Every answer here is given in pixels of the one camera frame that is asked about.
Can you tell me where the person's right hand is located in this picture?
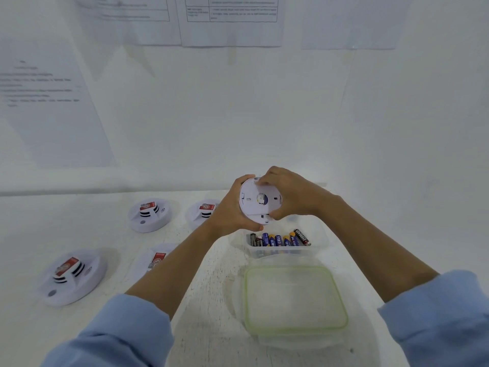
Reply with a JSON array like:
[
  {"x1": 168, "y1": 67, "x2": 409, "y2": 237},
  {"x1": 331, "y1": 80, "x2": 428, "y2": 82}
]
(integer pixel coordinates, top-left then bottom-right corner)
[{"x1": 254, "y1": 166, "x2": 337, "y2": 223}]

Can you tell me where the person's left hand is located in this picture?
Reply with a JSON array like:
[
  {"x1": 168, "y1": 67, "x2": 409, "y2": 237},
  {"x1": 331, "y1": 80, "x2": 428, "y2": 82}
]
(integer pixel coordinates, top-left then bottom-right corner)
[{"x1": 208, "y1": 174, "x2": 265, "y2": 238}]

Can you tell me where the white round smoke detector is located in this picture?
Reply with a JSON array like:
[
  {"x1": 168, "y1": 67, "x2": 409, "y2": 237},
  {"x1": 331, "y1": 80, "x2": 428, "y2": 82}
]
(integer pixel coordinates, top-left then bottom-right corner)
[
  {"x1": 239, "y1": 177, "x2": 283, "y2": 225},
  {"x1": 128, "y1": 198, "x2": 172, "y2": 234},
  {"x1": 132, "y1": 243, "x2": 180, "y2": 282},
  {"x1": 186, "y1": 199, "x2": 222, "y2": 231},
  {"x1": 37, "y1": 249, "x2": 108, "y2": 307}
]

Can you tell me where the person's right forearm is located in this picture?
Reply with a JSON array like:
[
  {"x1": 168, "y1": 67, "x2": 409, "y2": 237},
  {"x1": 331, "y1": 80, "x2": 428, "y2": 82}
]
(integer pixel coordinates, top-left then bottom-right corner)
[{"x1": 314, "y1": 195, "x2": 489, "y2": 367}]

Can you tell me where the person's left forearm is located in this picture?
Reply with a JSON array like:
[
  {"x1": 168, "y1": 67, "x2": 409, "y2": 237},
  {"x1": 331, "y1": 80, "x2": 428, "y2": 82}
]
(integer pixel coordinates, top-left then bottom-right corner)
[{"x1": 41, "y1": 221, "x2": 227, "y2": 367}]

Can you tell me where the row of batteries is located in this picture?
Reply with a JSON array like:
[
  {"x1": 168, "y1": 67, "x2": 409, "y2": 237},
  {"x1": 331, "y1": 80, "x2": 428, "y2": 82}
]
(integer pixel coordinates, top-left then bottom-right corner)
[{"x1": 249, "y1": 229, "x2": 311, "y2": 248}]

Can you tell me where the clear plastic container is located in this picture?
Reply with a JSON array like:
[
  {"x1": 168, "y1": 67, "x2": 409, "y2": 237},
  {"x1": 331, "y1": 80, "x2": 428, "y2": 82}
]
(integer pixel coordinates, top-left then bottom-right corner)
[{"x1": 244, "y1": 219, "x2": 330, "y2": 261}]

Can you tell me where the clear lid with green seal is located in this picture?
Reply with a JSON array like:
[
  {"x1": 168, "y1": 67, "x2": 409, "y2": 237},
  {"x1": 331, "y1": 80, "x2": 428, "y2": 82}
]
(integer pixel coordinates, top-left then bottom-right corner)
[{"x1": 232, "y1": 259, "x2": 351, "y2": 350}]

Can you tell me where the printed table paper sheet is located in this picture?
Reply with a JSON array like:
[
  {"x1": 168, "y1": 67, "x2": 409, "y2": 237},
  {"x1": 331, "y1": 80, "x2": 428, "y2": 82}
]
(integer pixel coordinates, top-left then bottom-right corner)
[
  {"x1": 72, "y1": 0, "x2": 182, "y2": 46},
  {"x1": 175, "y1": 0, "x2": 286, "y2": 48}
]

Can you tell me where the blank white paper sheet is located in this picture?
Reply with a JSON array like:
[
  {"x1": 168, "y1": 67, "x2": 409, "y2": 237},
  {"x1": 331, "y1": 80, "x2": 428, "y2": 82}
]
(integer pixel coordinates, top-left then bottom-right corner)
[{"x1": 301, "y1": 0, "x2": 414, "y2": 50}]

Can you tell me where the printed text paper sheet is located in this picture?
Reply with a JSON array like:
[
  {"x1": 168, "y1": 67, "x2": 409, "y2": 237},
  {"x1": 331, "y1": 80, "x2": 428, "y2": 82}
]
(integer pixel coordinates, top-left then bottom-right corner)
[{"x1": 0, "y1": 33, "x2": 117, "y2": 169}]

